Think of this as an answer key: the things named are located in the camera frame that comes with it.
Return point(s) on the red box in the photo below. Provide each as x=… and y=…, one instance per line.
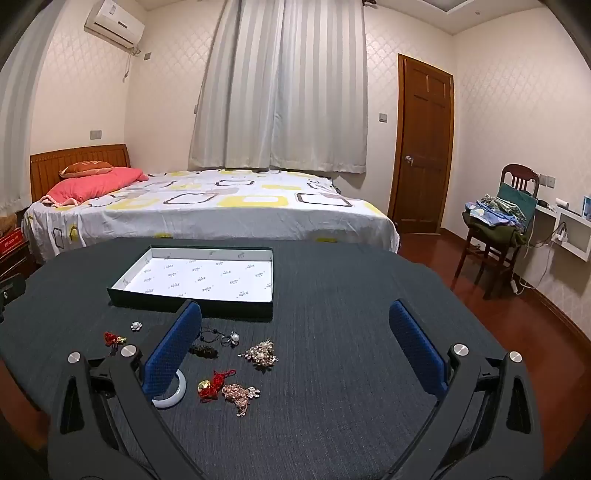
x=10, y=242

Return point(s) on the pale side curtain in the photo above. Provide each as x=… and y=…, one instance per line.
x=18, y=120

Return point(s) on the pink pillow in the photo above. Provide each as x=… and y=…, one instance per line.
x=97, y=184

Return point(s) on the dark wooden chair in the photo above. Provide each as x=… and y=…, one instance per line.
x=519, y=177

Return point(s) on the wooden door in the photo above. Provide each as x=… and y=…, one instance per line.
x=422, y=147

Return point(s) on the green box tray white lining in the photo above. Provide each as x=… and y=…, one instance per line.
x=198, y=274

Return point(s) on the red knot gold bead ornament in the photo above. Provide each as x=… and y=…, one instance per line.
x=213, y=386

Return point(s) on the gold pearl brooch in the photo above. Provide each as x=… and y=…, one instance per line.
x=261, y=354

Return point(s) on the small red knot charm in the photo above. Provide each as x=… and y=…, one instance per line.
x=111, y=338

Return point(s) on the brown plush toy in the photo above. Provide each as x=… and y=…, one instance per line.
x=7, y=224

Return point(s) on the dark wooden nightstand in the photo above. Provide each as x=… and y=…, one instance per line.
x=16, y=265

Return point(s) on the brown cushion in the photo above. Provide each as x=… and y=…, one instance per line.
x=87, y=168

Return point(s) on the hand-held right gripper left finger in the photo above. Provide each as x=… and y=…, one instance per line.
x=171, y=350

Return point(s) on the grey striped window curtain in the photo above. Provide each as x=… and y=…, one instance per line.
x=281, y=83

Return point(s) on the white air conditioner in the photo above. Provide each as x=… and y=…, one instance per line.
x=115, y=21

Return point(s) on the pile of clothes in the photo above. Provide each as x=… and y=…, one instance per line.
x=489, y=212

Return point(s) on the white jade bangle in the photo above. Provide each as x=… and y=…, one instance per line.
x=178, y=393

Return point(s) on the wooden headboard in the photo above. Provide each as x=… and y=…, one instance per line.
x=51, y=170

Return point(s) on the bed with patterned sheet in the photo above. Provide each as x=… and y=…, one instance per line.
x=240, y=207

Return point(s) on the double wall socket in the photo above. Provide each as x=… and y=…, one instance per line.
x=547, y=181

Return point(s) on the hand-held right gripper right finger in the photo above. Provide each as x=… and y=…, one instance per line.
x=415, y=344

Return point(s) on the rose gold rhinestone brooch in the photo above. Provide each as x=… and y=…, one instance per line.
x=239, y=394

